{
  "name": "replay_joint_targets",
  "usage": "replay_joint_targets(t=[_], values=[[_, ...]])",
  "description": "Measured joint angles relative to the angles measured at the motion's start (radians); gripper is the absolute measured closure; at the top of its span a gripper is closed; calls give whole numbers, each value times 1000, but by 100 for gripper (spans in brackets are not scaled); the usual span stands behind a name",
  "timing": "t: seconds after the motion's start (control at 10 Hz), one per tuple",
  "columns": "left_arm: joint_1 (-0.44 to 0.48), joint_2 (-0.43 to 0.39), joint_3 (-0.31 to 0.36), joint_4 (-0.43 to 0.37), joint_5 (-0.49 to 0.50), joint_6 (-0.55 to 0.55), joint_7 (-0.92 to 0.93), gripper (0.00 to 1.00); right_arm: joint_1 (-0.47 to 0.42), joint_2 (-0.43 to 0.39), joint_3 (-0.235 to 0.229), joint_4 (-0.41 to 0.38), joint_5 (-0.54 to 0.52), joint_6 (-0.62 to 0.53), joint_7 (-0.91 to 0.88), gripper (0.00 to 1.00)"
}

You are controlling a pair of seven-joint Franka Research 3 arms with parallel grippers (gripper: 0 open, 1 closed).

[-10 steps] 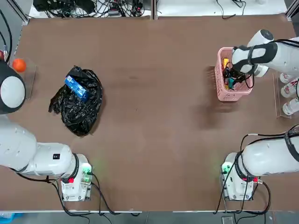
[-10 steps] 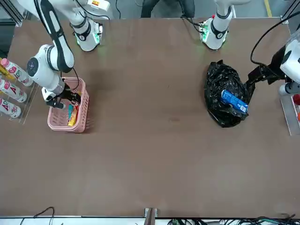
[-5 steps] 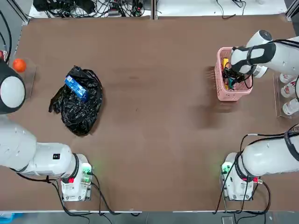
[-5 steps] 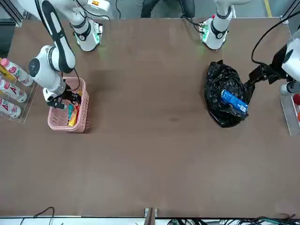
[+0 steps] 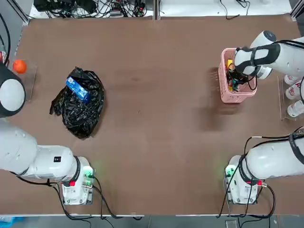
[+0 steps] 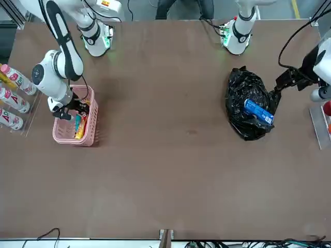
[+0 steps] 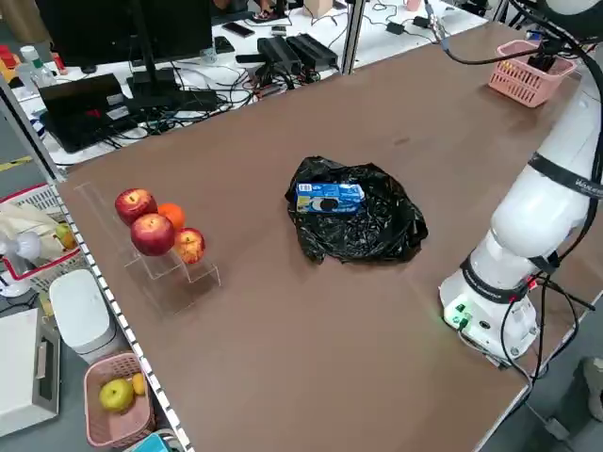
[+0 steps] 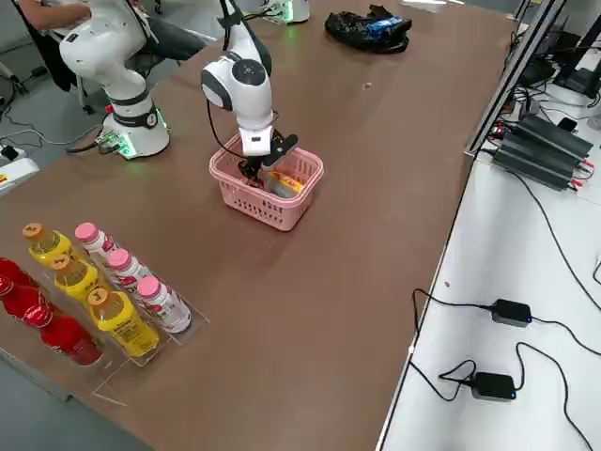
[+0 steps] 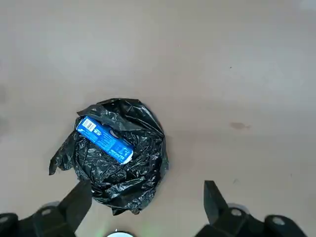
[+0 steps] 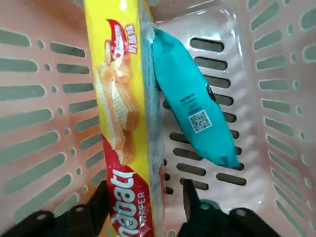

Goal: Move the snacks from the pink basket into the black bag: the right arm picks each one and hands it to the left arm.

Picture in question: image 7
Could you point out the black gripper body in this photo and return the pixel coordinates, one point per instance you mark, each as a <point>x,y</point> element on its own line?
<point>542,62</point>

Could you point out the blue cookie box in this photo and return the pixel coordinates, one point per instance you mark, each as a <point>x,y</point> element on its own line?
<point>330,198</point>

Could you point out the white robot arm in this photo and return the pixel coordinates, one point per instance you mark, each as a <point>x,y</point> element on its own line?
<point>532,221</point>

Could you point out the pink plastic slotted basket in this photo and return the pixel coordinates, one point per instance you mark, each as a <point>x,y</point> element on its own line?
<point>518,85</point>

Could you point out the black plastic bag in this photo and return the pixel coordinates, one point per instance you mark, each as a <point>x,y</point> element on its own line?
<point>358,235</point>

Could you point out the small pink mesh basket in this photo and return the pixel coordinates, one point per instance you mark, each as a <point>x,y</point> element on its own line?
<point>122,428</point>

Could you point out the black power brick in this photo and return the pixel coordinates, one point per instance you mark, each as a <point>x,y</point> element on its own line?
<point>278,52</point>
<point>313,49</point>

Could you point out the cardboard box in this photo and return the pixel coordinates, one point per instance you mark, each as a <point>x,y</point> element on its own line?
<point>319,7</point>

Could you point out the black smartphone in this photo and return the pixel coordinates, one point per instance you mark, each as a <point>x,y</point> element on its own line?
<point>238,29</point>

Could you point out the person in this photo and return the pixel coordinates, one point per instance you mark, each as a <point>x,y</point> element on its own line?
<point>591,391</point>

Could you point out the black monitor stand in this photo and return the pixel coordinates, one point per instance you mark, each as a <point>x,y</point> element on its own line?
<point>151,80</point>

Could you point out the red apple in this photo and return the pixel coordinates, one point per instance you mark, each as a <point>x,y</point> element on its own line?
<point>134,205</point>
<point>153,235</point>
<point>190,246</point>

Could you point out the orange fruit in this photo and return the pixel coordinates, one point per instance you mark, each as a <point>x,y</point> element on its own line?
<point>173,215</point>

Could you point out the clear acrylic stepped stand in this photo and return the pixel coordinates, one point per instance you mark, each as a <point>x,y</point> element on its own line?
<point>198,282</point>

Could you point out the black computer monitor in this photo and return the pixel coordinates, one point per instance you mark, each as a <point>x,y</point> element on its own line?
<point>94,28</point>

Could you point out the black open laptop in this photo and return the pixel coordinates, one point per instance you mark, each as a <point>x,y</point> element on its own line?
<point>80,117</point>

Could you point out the clear plastic bottle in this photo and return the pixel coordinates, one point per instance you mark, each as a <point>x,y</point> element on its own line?
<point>35,68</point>

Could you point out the small yellow fruit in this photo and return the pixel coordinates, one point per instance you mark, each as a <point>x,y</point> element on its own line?
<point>138,383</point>

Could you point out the white rounded appliance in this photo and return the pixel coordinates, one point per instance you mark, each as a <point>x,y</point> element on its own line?
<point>80,311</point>

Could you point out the red rimmed white crate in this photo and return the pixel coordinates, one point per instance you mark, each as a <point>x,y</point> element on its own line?
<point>47,268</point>

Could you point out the green apple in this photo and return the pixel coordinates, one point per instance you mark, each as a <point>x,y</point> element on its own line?
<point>115,395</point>

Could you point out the white desk fan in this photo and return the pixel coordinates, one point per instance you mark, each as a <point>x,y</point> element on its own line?
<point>23,249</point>

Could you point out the white cabinet box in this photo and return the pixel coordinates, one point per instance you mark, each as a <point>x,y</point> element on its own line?
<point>19,367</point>

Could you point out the aluminium frame post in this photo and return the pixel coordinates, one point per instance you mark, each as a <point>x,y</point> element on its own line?
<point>353,37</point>

